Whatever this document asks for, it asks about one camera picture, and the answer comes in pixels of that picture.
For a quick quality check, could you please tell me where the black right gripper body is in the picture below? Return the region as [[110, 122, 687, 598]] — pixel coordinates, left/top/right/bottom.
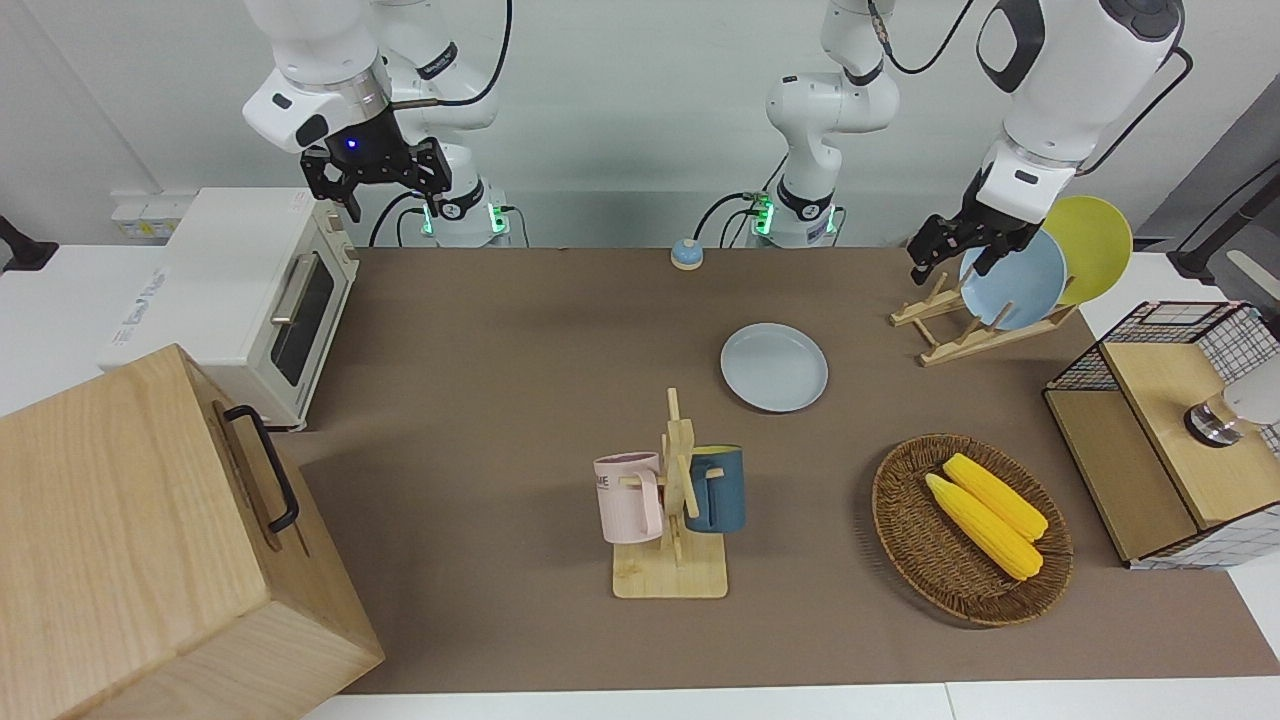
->
[[300, 133, 453, 203]]

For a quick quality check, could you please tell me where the wire mesh wooden shelf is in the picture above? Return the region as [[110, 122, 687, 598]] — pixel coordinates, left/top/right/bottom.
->
[[1042, 300, 1280, 571]]

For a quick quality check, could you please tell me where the black tripod stand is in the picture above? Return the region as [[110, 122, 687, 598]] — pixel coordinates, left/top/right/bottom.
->
[[1168, 160, 1280, 287]]

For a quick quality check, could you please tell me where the black base power cable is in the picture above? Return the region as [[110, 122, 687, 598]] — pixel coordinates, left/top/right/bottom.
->
[[368, 190, 433, 249], [693, 188, 773, 249]]

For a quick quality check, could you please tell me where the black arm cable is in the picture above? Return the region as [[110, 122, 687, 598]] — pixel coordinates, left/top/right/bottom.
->
[[868, 0, 1194, 176], [390, 0, 514, 109]]

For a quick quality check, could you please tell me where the black stand foot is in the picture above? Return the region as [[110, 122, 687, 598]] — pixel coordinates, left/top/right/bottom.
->
[[0, 215, 59, 273]]

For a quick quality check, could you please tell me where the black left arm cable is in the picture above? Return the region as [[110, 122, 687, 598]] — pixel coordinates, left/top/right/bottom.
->
[[868, 0, 1194, 176]]

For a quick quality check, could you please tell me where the brown table mat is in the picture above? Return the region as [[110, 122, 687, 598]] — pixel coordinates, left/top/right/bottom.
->
[[285, 245, 1280, 696]]

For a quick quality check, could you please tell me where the yellow corn cob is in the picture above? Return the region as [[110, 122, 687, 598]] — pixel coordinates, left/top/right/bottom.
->
[[924, 472, 1045, 582], [943, 452, 1050, 544]]

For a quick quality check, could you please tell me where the wooden plate rack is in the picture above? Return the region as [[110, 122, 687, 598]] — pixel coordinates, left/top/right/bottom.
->
[[889, 270, 1081, 368]]

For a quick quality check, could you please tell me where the wooden drawer cabinet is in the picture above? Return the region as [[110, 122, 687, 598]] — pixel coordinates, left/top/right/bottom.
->
[[0, 343, 387, 720]]

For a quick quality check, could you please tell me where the white toaster oven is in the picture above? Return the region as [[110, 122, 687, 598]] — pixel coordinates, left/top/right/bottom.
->
[[97, 187, 361, 433]]

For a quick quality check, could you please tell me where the gray plate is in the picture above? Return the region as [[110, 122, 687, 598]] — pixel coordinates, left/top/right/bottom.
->
[[720, 322, 830, 414]]

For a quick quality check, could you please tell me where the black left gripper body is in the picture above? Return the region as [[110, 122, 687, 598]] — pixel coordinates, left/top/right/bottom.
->
[[925, 172, 1041, 259]]

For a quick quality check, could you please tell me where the dark blue mug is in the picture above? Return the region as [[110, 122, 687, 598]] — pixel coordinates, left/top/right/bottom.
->
[[684, 445, 748, 535]]

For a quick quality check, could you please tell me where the wooden mug tree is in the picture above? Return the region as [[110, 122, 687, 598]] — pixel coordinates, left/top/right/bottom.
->
[[611, 387, 730, 601]]

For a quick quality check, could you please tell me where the brown wicker basket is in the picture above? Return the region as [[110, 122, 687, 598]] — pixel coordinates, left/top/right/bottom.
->
[[871, 432, 1075, 629]]

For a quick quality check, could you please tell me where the pink mug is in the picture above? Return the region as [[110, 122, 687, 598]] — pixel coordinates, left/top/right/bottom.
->
[[593, 452, 667, 546]]

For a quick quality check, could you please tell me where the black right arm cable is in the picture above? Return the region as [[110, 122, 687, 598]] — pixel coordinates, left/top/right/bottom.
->
[[390, 0, 514, 109]]

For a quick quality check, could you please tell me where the black cabinet handle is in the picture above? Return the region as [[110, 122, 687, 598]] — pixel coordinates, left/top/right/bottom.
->
[[222, 404, 301, 535]]

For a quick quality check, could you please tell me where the yellow plate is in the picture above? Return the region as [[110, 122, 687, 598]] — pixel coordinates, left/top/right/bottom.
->
[[1040, 195, 1135, 307]]

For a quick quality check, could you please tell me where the light blue plate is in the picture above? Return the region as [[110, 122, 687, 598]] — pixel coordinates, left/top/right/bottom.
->
[[958, 228, 1069, 333]]

